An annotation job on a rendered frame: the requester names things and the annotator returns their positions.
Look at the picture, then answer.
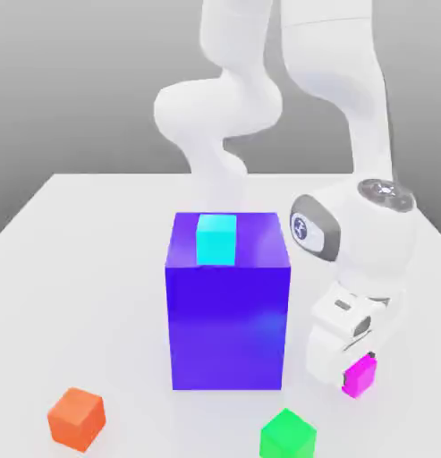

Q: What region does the large blue box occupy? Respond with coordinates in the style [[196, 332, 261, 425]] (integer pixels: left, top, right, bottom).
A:
[[159, 211, 292, 392]]

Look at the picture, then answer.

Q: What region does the small magenta cube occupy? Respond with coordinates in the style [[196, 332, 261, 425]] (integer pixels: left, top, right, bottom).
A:
[[341, 352, 379, 399]]

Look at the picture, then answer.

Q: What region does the small cyan cube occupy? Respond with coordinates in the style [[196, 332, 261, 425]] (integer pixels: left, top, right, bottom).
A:
[[195, 213, 238, 267]]

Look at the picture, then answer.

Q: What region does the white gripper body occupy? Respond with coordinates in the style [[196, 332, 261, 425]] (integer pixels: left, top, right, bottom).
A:
[[304, 323, 376, 391]]

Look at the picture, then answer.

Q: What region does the small orange cube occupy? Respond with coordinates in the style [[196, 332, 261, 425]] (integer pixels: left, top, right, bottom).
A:
[[47, 386, 107, 454]]

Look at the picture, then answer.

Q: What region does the small green cube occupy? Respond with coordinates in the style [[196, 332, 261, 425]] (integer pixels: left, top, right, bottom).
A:
[[259, 408, 318, 458]]

